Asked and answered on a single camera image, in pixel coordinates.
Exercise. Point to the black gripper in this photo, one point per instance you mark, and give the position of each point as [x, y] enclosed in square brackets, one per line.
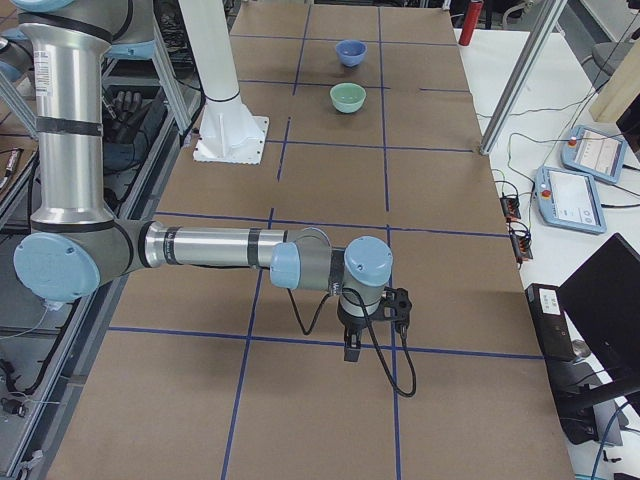
[350, 323]

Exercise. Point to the blue bowl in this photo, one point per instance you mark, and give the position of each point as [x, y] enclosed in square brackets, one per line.
[351, 52]

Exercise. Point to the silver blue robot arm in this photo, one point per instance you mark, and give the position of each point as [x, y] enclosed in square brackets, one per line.
[76, 243]

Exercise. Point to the green bowl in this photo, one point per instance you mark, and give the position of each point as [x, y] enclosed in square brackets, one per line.
[347, 98]

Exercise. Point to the brown cardboard mat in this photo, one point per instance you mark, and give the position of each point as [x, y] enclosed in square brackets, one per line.
[208, 374]

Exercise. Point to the black computer box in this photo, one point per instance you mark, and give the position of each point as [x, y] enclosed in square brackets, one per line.
[549, 321]

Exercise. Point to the lower orange circuit board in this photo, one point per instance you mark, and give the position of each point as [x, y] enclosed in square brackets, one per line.
[521, 244]

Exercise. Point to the orange circuit board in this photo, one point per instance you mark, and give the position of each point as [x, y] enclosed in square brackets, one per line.
[521, 244]
[510, 205]

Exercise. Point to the upper orange circuit board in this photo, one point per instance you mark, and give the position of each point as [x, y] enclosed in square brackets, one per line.
[510, 205]

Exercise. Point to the black monitor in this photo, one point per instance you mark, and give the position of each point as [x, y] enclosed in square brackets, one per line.
[602, 300]

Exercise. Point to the near teach pendant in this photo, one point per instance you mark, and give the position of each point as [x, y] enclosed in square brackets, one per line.
[569, 200]

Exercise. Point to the teach pendant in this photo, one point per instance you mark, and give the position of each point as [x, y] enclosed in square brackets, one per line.
[569, 200]
[596, 153]

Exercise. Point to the far teach pendant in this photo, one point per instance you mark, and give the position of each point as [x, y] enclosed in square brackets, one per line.
[596, 153]

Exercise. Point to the red cylinder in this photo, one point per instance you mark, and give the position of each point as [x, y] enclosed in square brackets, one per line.
[471, 18]

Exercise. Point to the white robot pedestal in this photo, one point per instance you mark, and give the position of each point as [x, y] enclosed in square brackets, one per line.
[228, 132]

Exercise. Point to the aluminium frame post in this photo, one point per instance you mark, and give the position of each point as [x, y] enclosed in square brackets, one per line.
[532, 49]

